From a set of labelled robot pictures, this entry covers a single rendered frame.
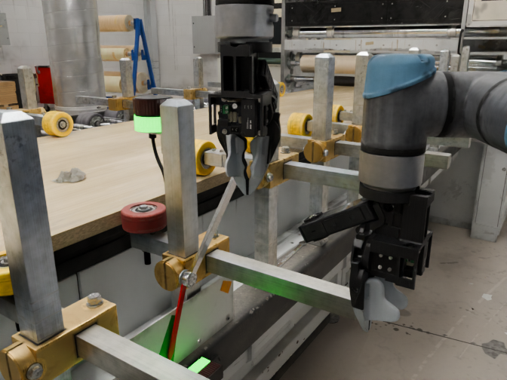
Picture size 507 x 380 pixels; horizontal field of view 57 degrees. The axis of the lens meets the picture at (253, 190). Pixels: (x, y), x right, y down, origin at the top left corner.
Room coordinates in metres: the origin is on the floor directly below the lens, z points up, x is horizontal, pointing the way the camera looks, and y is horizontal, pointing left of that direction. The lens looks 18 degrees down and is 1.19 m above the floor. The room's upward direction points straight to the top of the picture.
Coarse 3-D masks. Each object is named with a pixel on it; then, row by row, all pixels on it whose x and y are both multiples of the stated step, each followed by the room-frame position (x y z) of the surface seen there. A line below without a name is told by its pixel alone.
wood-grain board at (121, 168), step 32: (288, 96) 2.67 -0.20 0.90; (352, 96) 2.67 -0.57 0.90; (96, 128) 1.63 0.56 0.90; (128, 128) 1.63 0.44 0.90; (64, 160) 1.17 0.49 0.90; (96, 160) 1.17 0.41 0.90; (128, 160) 1.17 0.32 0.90; (160, 160) 1.17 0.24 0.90; (64, 192) 0.89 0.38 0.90; (96, 192) 0.89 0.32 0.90; (128, 192) 0.89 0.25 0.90; (160, 192) 0.89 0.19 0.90; (0, 224) 0.72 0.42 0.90; (64, 224) 0.72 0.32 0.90; (96, 224) 0.74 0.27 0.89
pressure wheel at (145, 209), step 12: (132, 204) 0.80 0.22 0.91; (144, 204) 0.79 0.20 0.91; (156, 204) 0.80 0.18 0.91; (132, 216) 0.75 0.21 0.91; (144, 216) 0.75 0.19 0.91; (156, 216) 0.76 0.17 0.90; (132, 228) 0.75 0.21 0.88; (144, 228) 0.75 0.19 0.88; (156, 228) 0.76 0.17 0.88; (144, 252) 0.78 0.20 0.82
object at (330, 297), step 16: (144, 240) 0.76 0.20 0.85; (160, 240) 0.75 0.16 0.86; (208, 256) 0.68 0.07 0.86; (224, 256) 0.68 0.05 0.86; (240, 256) 0.68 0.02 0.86; (224, 272) 0.67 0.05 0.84; (240, 272) 0.65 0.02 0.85; (256, 272) 0.63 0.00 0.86; (272, 272) 0.63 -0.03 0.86; (288, 272) 0.63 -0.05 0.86; (272, 288) 0.62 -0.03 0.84; (288, 288) 0.60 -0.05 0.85; (304, 288) 0.59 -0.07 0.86; (320, 288) 0.58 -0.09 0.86; (336, 288) 0.58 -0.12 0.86; (320, 304) 0.57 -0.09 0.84; (336, 304) 0.56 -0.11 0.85
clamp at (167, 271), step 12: (216, 240) 0.72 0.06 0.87; (228, 240) 0.74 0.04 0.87; (168, 252) 0.68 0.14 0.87; (156, 264) 0.65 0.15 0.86; (168, 264) 0.64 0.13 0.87; (180, 264) 0.65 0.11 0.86; (204, 264) 0.68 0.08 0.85; (156, 276) 0.65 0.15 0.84; (168, 276) 0.64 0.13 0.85; (204, 276) 0.68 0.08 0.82; (168, 288) 0.64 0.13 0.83
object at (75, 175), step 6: (72, 168) 1.00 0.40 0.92; (60, 174) 0.97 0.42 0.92; (66, 174) 0.99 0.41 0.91; (72, 174) 0.99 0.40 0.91; (78, 174) 0.98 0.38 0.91; (84, 174) 1.02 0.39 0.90; (54, 180) 0.97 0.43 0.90; (60, 180) 0.97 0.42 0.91; (66, 180) 0.97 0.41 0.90; (72, 180) 0.96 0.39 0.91; (78, 180) 0.97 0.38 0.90
